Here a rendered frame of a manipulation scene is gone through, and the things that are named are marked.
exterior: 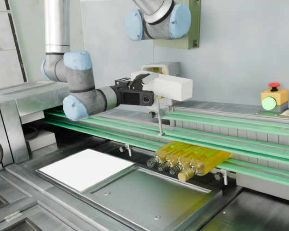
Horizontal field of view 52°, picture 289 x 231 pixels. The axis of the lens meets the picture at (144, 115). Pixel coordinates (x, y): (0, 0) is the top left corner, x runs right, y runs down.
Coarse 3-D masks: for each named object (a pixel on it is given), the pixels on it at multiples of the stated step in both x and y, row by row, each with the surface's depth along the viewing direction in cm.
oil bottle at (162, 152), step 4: (168, 144) 123; (172, 144) 122; (176, 144) 121; (180, 144) 122; (160, 148) 119; (164, 148) 119; (168, 148) 118; (172, 148) 118; (176, 148) 120; (156, 152) 117; (160, 152) 116; (164, 152) 116; (168, 152) 116; (160, 156) 115; (164, 156) 115; (164, 160) 116
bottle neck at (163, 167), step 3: (165, 162) 111; (168, 162) 111; (159, 165) 109; (162, 165) 109; (165, 165) 109; (168, 165) 110; (171, 165) 111; (159, 168) 110; (162, 168) 108; (165, 168) 109; (168, 168) 111; (162, 171) 109
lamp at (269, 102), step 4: (264, 100) 104; (268, 100) 103; (272, 100) 103; (264, 104) 104; (268, 104) 103; (272, 104) 103; (276, 104) 104; (264, 108) 106; (268, 108) 104; (272, 108) 104
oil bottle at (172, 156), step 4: (184, 144) 122; (188, 144) 121; (192, 144) 121; (180, 148) 118; (184, 148) 118; (188, 148) 117; (172, 152) 116; (176, 152) 115; (180, 152) 115; (184, 152) 115; (168, 156) 113; (172, 156) 112; (176, 156) 112; (172, 160) 111; (176, 160) 111; (172, 164) 112; (176, 164) 112
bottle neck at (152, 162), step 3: (156, 156) 116; (150, 159) 114; (153, 159) 114; (156, 159) 114; (159, 159) 115; (147, 162) 114; (150, 162) 112; (153, 162) 113; (156, 162) 114; (159, 162) 116; (150, 165) 114; (153, 165) 113
